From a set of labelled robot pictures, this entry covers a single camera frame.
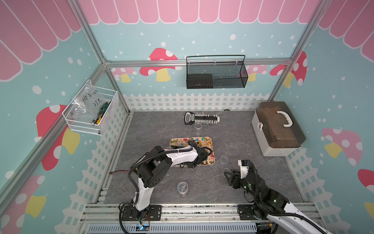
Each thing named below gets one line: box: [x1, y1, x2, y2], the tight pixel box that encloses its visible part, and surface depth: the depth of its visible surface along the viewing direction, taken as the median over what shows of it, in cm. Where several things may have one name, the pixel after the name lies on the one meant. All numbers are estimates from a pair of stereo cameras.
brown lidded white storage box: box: [251, 101, 306, 157], surface depth 91 cm
